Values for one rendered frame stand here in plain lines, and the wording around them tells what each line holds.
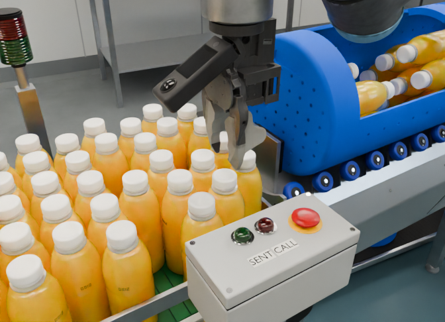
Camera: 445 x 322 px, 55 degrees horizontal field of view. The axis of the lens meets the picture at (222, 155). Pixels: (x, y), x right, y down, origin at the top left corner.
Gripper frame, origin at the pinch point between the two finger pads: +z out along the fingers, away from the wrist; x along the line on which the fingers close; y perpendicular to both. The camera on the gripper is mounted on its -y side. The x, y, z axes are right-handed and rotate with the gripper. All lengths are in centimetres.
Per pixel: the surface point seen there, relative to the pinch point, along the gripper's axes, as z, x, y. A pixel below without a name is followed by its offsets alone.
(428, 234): 97, 26, 124
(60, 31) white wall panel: 73, 341, 45
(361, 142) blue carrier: 6.6, -1.1, 30.0
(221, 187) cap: 4.5, -1.7, -1.2
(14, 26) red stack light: -11, 46, -19
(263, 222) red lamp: 1.2, -14.6, -3.0
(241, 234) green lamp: 1.2, -14.9, -6.4
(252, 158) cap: 3.6, 1.4, 6.7
